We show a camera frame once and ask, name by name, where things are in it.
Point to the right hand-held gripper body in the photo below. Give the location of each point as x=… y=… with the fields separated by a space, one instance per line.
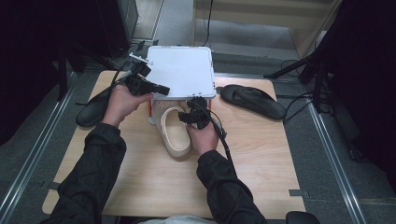
x=197 y=116

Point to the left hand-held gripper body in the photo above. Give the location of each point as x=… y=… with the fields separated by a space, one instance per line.
x=138 y=82

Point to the cream clog shoe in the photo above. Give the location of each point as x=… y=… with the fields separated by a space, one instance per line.
x=176 y=137

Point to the white storage box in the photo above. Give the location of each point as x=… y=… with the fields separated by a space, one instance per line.
x=183 y=71

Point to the black flip-flop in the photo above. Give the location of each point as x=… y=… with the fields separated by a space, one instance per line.
x=90 y=113
x=258 y=102

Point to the person's right hand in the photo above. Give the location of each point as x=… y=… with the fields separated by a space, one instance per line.
x=204 y=140

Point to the person's left hand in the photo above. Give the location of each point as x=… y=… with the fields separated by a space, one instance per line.
x=121 y=105

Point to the black power plug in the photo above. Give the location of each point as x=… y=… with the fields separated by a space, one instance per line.
x=141 y=45
x=155 y=42

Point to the dark cabinet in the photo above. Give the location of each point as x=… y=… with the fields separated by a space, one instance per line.
x=118 y=25

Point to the black upright stand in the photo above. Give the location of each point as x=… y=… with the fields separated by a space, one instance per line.
x=62 y=77

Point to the person's light grey clothing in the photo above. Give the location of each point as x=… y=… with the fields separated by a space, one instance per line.
x=180 y=220

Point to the black tripod stand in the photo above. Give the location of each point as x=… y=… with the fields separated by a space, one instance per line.
x=289 y=67

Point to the dark curtain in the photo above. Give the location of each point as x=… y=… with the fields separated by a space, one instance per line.
x=37 y=46
x=367 y=62

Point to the light wooden furniture panel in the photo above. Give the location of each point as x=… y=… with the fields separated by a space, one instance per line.
x=243 y=11

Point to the grey tape strip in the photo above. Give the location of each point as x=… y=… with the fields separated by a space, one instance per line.
x=50 y=185
x=299 y=193

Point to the black chair part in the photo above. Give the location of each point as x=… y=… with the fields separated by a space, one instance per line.
x=302 y=218

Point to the metal floor rail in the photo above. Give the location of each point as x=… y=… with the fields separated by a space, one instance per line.
x=32 y=155
x=332 y=161

